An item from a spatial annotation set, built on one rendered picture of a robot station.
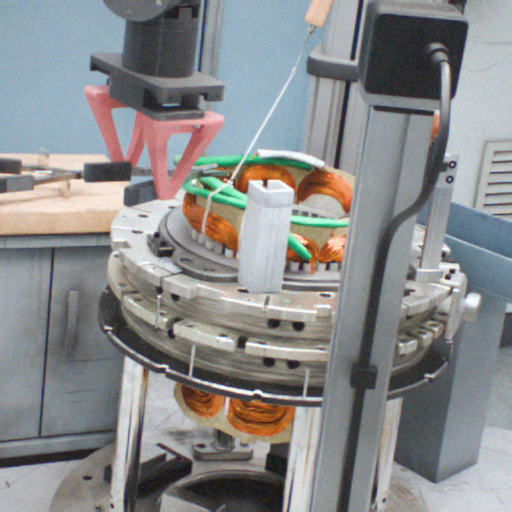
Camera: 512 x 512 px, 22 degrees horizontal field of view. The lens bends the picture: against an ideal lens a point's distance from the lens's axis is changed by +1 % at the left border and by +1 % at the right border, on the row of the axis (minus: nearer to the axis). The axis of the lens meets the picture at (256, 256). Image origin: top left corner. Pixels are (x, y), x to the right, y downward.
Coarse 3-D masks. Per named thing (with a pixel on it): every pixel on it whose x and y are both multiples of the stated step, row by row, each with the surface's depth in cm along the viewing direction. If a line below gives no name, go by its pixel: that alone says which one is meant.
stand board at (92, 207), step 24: (72, 168) 142; (24, 192) 133; (48, 192) 133; (72, 192) 134; (96, 192) 135; (120, 192) 136; (0, 216) 126; (24, 216) 127; (48, 216) 128; (72, 216) 129; (96, 216) 130
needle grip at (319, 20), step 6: (312, 0) 111; (318, 0) 111; (324, 0) 111; (330, 0) 111; (312, 6) 111; (318, 6) 111; (324, 6) 111; (330, 6) 111; (312, 12) 111; (318, 12) 111; (324, 12) 111; (306, 18) 111; (312, 18) 111; (318, 18) 111; (324, 18) 111; (318, 24) 111; (324, 24) 112
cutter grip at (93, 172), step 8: (88, 168) 106; (96, 168) 106; (104, 168) 106; (112, 168) 107; (120, 168) 107; (128, 168) 107; (88, 176) 106; (96, 176) 106; (104, 176) 107; (112, 176) 107; (120, 176) 107; (128, 176) 108
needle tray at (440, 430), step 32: (416, 224) 138; (448, 224) 148; (480, 224) 145; (480, 256) 133; (480, 288) 133; (480, 320) 140; (480, 352) 142; (448, 384) 140; (480, 384) 144; (416, 416) 144; (448, 416) 141; (480, 416) 147; (416, 448) 145; (448, 448) 144
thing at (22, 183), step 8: (8, 176) 127; (16, 176) 128; (24, 176) 128; (32, 176) 128; (0, 184) 127; (8, 184) 127; (16, 184) 128; (24, 184) 128; (32, 184) 129; (0, 192) 127; (8, 192) 127; (16, 192) 128
